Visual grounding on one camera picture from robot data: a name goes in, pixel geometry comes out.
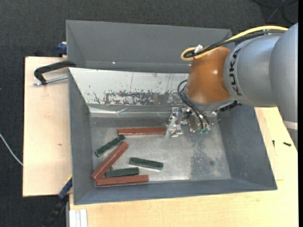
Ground red-brown flat block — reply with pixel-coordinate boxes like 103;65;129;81
117;126;167;137
90;141;130;182
95;174;150;187

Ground pale wood flat board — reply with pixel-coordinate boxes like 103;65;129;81
22;56;73;197

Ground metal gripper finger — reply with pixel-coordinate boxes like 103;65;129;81
165;122;184;139
169;107;182;125

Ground dark green flat block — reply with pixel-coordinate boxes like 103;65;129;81
129;157;164;171
105;166;140;178
94;134;126;157

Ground grey metal bin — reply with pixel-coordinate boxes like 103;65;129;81
65;19;278;206

